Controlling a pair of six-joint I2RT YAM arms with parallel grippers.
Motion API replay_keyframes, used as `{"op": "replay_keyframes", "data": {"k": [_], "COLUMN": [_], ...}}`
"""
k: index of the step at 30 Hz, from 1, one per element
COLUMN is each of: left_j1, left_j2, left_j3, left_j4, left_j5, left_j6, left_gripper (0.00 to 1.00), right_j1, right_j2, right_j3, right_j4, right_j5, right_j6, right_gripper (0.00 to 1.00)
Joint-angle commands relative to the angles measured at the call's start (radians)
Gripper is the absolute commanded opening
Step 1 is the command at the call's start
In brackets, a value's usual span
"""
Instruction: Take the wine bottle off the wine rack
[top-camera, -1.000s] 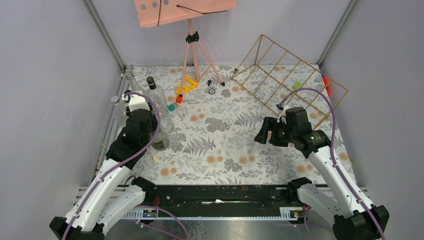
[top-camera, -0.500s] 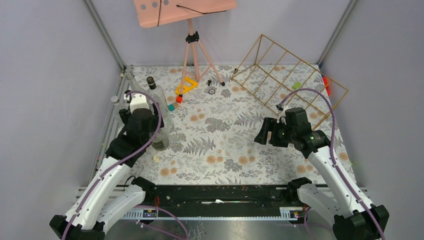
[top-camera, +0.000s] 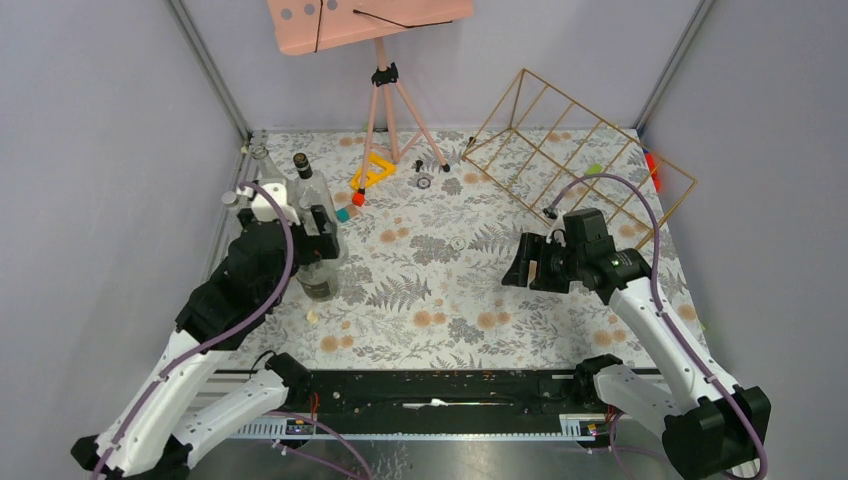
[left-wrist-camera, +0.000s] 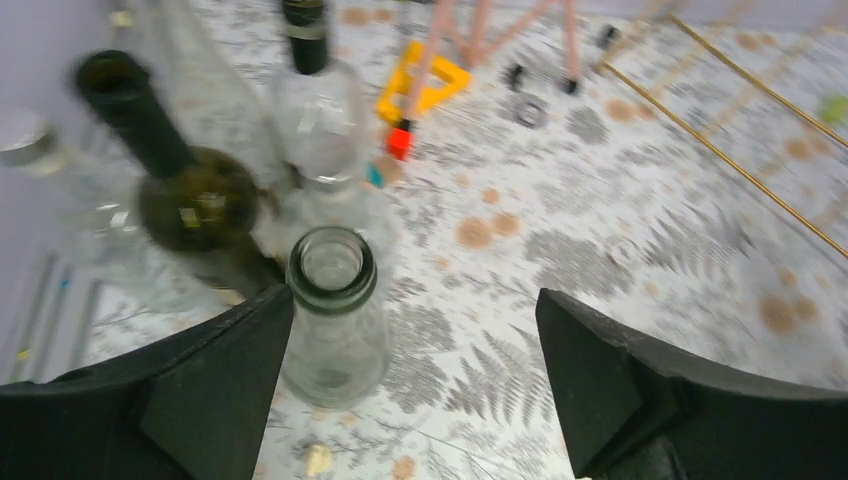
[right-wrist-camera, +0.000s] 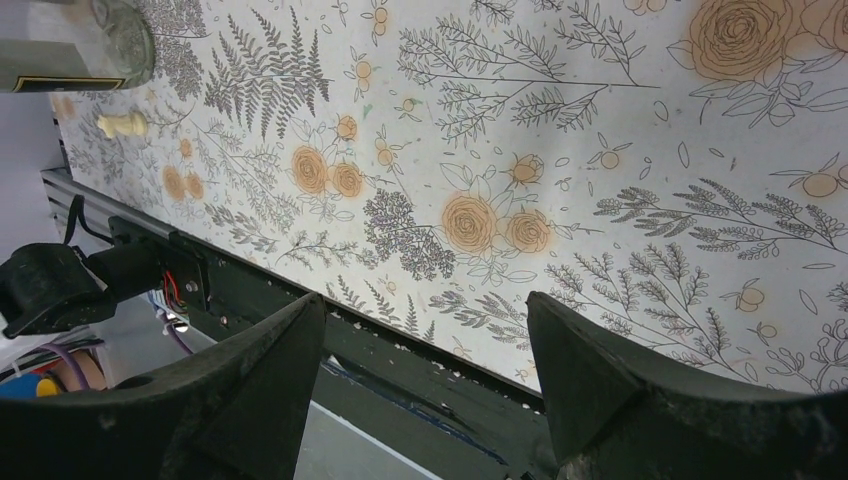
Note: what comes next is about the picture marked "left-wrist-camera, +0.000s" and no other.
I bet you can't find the cream chess piece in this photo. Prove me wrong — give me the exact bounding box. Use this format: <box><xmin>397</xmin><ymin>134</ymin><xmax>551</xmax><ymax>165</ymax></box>
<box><xmin>304</xmin><ymin>443</ymin><xmax>333</xmax><ymax>477</ymax></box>

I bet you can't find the clear bottle black cap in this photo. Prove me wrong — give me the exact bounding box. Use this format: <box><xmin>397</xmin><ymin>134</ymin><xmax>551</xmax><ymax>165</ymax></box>
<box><xmin>269</xmin><ymin>1</ymin><xmax>368</xmax><ymax>192</ymax></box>

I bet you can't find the short clear glass bottle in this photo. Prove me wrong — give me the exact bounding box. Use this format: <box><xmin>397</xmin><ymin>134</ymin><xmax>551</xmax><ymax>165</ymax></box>
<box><xmin>1</xmin><ymin>108</ymin><xmax>207</xmax><ymax>312</ymax></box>

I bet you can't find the brown wooden cube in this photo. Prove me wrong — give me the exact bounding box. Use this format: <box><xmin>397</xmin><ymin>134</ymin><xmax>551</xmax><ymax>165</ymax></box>
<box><xmin>375</xmin><ymin>155</ymin><xmax>403</xmax><ymax>186</ymax></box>

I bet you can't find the teal cube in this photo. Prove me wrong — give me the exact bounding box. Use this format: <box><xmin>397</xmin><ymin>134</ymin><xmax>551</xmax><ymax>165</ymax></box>
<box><xmin>366</xmin><ymin>163</ymin><xmax>384</xmax><ymax>188</ymax></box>

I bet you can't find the yellow triangle frame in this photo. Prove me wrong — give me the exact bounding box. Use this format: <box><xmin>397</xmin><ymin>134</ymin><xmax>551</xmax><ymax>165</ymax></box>
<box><xmin>375</xmin><ymin>41</ymin><xmax>472</xmax><ymax>124</ymax></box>

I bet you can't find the frosted champagne bottle dark label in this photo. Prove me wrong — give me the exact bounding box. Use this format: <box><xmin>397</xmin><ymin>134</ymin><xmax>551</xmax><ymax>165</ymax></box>
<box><xmin>106</xmin><ymin>0</ymin><xmax>293</xmax><ymax>194</ymax></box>

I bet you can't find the gold wire wine rack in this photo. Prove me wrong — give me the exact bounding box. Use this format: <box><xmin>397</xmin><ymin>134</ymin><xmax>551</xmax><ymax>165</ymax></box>
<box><xmin>592</xmin><ymin>0</ymin><xmax>848</xmax><ymax>261</ymax></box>

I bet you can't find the floral table cloth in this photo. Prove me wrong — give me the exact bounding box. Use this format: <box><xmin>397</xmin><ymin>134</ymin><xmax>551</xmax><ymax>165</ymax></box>
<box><xmin>66</xmin><ymin>0</ymin><xmax>848</xmax><ymax>480</ymax></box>

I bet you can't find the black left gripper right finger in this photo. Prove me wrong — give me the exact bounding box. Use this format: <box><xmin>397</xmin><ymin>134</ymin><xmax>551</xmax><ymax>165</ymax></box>
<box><xmin>535</xmin><ymin>288</ymin><xmax>847</xmax><ymax>479</ymax></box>

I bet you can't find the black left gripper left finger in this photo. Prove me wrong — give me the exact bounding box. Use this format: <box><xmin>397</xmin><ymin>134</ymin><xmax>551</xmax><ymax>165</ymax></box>
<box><xmin>1</xmin><ymin>285</ymin><xmax>293</xmax><ymax>479</ymax></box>

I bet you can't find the tall clear glass bottle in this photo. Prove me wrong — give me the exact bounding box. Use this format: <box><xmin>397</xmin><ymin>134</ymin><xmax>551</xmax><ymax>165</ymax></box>
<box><xmin>281</xmin><ymin>226</ymin><xmax>392</xmax><ymax>410</ymax></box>

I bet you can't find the green sticky note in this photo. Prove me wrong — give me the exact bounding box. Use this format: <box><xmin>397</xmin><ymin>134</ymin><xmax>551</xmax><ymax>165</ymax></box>
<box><xmin>818</xmin><ymin>94</ymin><xmax>848</xmax><ymax>126</ymax></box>

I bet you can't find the small black screw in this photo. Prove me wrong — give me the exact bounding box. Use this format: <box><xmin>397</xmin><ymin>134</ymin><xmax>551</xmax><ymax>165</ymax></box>
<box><xmin>506</xmin><ymin>63</ymin><xmax>525</xmax><ymax>92</ymax></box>

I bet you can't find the red cube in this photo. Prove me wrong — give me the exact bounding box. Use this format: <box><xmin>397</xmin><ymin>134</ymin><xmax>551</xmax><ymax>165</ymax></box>
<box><xmin>386</xmin><ymin>127</ymin><xmax>414</xmax><ymax>161</ymax></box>

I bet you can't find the white poker chip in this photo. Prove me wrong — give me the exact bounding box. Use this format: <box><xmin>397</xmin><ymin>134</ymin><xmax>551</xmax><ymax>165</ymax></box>
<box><xmin>606</xmin><ymin>236</ymin><xmax>642</xmax><ymax>268</ymax></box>

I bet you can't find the pink music stand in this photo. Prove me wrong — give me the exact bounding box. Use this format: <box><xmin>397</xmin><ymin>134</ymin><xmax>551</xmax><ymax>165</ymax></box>
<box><xmin>396</xmin><ymin>0</ymin><xmax>582</xmax><ymax>130</ymax></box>

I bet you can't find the dark green wine bottle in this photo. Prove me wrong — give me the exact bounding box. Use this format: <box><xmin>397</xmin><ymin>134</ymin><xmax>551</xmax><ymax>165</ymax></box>
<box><xmin>73</xmin><ymin>50</ymin><xmax>285</xmax><ymax>298</ymax></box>

